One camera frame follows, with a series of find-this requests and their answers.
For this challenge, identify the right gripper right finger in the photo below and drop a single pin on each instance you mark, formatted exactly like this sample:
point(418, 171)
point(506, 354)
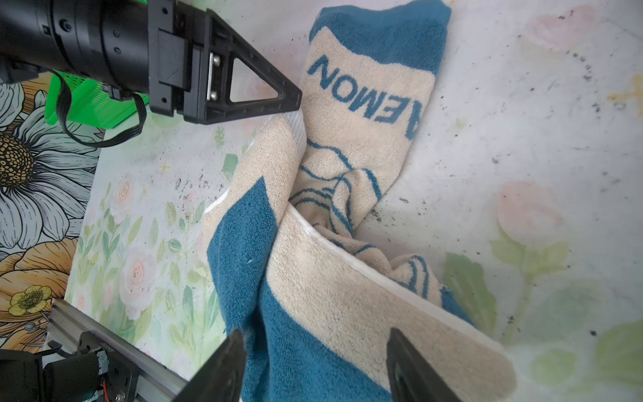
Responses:
point(411, 377)

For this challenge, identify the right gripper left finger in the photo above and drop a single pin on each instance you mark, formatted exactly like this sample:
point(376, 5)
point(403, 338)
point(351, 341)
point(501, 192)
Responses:
point(221, 377)

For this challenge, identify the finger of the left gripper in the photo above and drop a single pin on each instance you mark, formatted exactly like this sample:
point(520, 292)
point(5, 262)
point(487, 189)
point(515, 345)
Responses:
point(230, 79)

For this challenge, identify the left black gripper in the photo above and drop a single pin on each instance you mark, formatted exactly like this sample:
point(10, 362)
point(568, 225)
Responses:
point(132, 47)

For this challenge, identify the blue white patterned towel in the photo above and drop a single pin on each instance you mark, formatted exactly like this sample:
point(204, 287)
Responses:
point(314, 303)

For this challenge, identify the green plastic basket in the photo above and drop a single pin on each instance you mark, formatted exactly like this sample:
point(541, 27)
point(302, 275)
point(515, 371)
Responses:
point(92, 107)

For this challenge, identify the aluminium front rail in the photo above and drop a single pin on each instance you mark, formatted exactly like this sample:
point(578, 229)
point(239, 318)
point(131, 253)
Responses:
point(66, 323)

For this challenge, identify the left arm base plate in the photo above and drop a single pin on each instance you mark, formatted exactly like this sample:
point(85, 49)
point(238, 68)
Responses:
point(117, 375)

